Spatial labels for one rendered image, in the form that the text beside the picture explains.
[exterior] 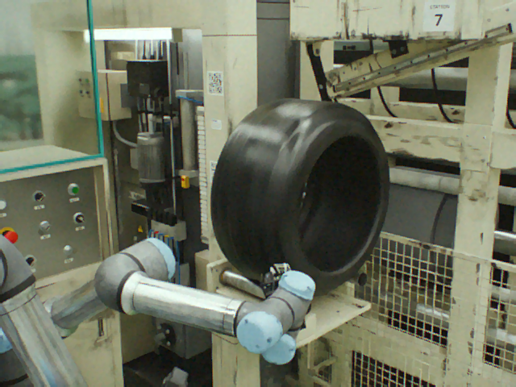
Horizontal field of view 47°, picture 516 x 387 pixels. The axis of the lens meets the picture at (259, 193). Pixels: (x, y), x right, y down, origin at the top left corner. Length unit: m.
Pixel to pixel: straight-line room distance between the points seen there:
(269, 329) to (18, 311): 0.44
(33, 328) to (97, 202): 1.06
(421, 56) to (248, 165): 0.65
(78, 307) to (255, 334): 0.61
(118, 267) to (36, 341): 0.33
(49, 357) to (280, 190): 0.73
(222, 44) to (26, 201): 0.77
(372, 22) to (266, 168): 0.57
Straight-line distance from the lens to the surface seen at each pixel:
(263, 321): 1.13
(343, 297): 2.04
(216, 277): 1.93
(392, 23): 1.80
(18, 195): 1.96
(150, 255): 1.43
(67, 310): 1.65
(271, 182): 1.54
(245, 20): 1.92
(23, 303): 1.07
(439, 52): 1.88
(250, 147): 1.62
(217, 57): 1.91
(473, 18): 1.76
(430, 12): 1.74
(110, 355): 2.24
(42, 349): 1.09
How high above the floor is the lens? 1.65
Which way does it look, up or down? 15 degrees down
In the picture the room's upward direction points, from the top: 1 degrees counter-clockwise
